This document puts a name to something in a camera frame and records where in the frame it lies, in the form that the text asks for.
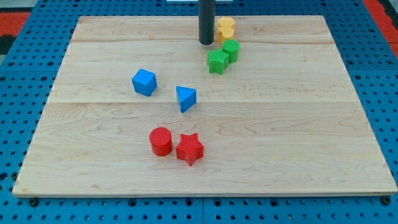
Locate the yellow heart block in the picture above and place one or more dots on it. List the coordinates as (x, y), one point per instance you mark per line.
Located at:
(225, 33)

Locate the yellow hexagon block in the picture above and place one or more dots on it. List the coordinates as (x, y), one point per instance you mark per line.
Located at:
(226, 21)

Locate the blue triangle block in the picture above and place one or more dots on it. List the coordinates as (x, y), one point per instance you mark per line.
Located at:
(186, 97)

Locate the red star block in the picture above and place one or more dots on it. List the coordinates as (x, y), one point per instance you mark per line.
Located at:
(189, 149)

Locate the red cylinder block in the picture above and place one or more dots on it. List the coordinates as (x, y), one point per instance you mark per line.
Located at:
(161, 141)

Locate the green star block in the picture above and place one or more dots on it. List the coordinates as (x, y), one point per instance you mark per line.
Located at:
(217, 61)

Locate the light wooden board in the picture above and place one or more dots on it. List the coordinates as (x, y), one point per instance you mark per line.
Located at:
(283, 121)

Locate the blue cube block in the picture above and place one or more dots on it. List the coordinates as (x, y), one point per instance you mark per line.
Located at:
(144, 82)

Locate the green cylinder block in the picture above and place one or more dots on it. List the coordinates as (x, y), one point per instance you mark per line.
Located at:
(231, 47)

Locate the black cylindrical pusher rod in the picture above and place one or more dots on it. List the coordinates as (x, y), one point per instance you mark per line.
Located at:
(206, 21)

